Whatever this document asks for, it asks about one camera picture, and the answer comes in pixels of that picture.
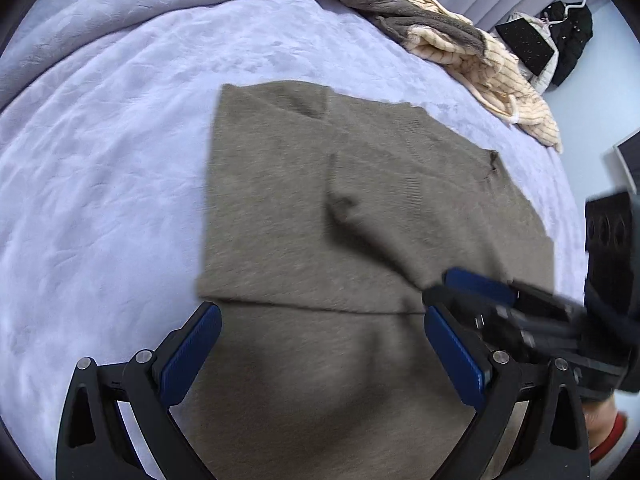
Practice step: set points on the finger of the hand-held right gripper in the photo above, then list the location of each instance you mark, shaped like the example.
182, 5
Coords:
470, 310
480, 285

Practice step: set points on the olive knit sweater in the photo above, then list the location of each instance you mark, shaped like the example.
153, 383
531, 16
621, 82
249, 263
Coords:
300, 210

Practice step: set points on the lavender embossed blanket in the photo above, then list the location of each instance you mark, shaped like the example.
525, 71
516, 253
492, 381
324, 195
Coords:
100, 160

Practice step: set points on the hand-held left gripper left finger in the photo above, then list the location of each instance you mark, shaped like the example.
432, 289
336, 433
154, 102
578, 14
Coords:
192, 347

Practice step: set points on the grey-brown fleece garment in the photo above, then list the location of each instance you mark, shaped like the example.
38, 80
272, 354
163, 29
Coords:
400, 10

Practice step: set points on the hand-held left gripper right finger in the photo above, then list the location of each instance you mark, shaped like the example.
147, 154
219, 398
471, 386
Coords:
452, 355

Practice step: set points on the black speckled garment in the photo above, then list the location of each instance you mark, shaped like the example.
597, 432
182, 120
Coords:
527, 45

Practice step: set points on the white framed monitor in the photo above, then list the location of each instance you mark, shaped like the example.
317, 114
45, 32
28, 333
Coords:
631, 160

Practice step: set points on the black hanging jacket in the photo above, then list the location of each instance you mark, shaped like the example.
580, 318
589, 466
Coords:
575, 40

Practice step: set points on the cream striped fleece garment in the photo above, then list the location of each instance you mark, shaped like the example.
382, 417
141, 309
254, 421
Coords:
500, 70

